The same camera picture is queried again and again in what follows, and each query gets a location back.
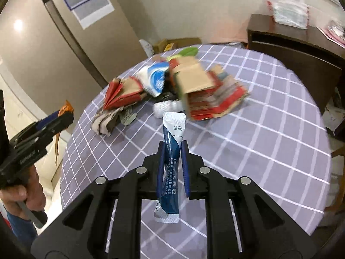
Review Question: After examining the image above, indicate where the blue white sachet packet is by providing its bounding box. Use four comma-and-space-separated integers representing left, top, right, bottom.
154, 112, 186, 224

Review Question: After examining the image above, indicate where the large red brown paper bag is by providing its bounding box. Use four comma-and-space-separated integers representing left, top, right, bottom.
168, 56, 249, 121

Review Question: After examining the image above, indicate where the person left hand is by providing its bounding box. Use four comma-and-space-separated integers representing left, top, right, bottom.
1, 166, 46, 220

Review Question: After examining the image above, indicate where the grey printed crumpled wrapper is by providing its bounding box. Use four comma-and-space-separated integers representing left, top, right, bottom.
91, 105, 137, 136

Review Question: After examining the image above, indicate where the purple checked tablecloth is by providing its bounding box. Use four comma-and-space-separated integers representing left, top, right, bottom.
60, 44, 332, 259

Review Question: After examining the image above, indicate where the blue white crumpled packet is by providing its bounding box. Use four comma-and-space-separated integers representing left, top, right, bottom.
136, 62, 169, 98

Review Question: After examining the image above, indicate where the cardboard box on floor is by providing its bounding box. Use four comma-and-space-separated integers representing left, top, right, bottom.
152, 38, 202, 54

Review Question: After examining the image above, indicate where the dark wooden drawer cabinet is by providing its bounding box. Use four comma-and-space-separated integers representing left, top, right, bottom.
247, 14, 344, 113

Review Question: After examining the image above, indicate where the pink paper on cabinet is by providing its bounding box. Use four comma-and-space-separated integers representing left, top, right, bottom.
318, 20, 345, 48

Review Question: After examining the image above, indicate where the white plastic bag of items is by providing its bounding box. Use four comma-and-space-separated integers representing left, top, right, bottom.
267, 0, 309, 29

